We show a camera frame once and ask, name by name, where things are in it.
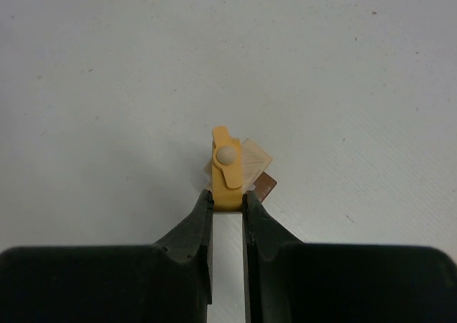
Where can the light wood cube block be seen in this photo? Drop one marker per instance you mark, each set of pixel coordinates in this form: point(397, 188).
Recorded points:
point(254, 161)

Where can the dark brown wood block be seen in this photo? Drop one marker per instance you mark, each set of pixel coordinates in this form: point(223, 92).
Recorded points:
point(263, 186)

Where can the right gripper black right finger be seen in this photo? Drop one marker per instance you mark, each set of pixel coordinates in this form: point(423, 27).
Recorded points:
point(288, 280)

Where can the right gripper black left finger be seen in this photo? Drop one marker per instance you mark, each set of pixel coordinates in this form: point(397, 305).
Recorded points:
point(167, 281)

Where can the patterned small wood block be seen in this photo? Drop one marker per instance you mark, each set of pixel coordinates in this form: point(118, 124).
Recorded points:
point(226, 172)

